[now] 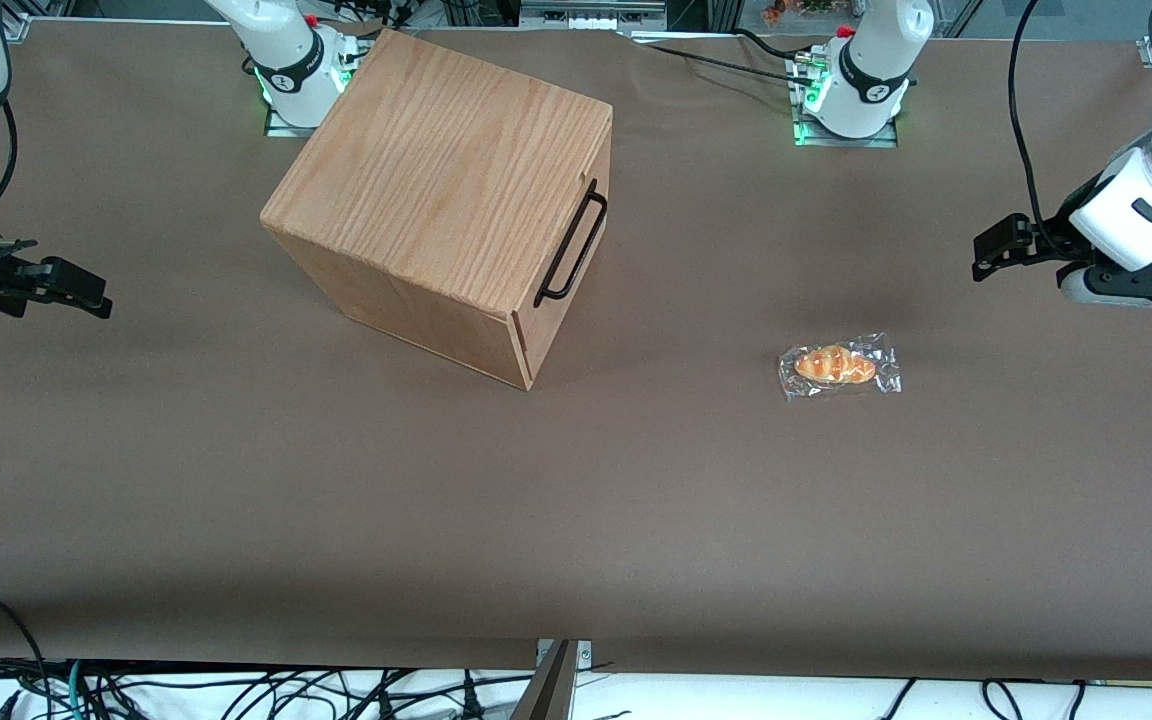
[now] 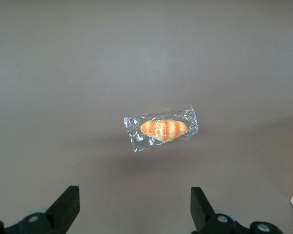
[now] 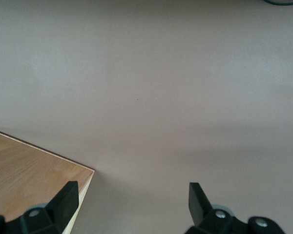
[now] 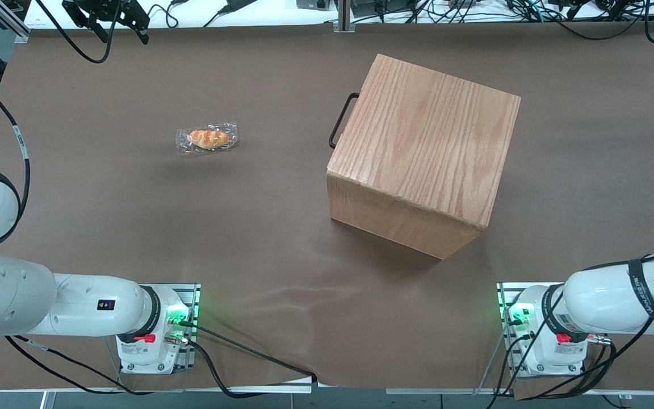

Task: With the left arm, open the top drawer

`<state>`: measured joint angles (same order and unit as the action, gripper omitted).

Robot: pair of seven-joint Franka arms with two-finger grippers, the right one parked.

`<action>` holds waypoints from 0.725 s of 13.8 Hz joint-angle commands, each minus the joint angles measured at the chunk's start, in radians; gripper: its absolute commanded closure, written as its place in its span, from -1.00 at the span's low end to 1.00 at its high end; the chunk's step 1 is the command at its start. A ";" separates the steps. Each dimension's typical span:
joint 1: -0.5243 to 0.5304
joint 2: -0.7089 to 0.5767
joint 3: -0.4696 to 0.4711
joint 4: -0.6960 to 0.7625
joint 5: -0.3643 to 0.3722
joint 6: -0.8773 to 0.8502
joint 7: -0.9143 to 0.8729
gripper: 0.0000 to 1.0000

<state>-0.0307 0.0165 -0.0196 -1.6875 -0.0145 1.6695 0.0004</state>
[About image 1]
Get black metal drawer handle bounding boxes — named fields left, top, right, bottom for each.
left=533, top=179, right=610, bottom=307

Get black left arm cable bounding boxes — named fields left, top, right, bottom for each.
left=1007, top=0, right=1065, bottom=251

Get wooden drawer cabinet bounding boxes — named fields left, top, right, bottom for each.
left=260, top=28, right=615, bottom=392

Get metal camera bracket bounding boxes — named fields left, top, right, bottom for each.
left=510, top=638, right=594, bottom=720

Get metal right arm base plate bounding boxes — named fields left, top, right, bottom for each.
left=263, top=40, right=377, bottom=139

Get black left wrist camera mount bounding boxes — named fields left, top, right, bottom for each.
left=1058, top=245, right=1152, bottom=314

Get grey equipment box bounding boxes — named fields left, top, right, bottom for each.
left=518, top=0, right=668, bottom=32

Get bread in clear wrapper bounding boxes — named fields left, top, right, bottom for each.
left=778, top=331, right=903, bottom=403

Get tangled black cables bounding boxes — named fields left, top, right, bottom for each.
left=86, top=665, right=537, bottom=720

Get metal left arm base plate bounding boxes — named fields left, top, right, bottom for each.
left=789, top=50, right=903, bottom=150

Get wooden drawer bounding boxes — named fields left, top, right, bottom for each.
left=514, top=135, right=614, bottom=353

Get black cable on table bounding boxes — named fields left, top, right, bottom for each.
left=634, top=28, right=819, bottom=87

